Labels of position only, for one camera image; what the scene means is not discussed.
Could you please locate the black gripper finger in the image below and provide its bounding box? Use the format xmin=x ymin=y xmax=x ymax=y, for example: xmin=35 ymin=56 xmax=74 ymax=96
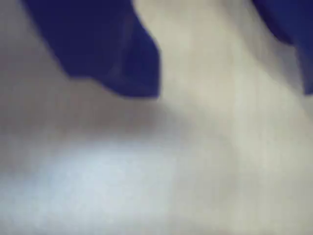
xmin=22 ymin=0 xmax=161 ymax=98
xmin=251 ymin=0 xmax=313 ymax=95

